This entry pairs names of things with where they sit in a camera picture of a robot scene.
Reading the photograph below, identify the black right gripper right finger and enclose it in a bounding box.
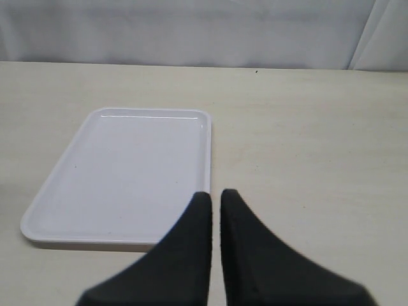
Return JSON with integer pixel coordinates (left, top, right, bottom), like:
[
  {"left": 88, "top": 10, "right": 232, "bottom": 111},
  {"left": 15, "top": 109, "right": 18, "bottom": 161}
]
[{"left": 221, "top": 189, "right": 377, "bottom": 305}]

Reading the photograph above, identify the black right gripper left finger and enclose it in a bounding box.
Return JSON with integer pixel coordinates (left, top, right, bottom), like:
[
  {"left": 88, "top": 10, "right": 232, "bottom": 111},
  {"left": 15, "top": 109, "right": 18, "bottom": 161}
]
[{"left": 77, "top": 192, "right": 212, "bottom": 305}]

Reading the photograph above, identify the white rectangular plastic tray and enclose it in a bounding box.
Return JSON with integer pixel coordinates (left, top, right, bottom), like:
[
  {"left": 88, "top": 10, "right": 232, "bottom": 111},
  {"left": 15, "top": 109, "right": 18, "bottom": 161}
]
[{"left": 20, "top": 108, "right": 212, "bottom": 250}]

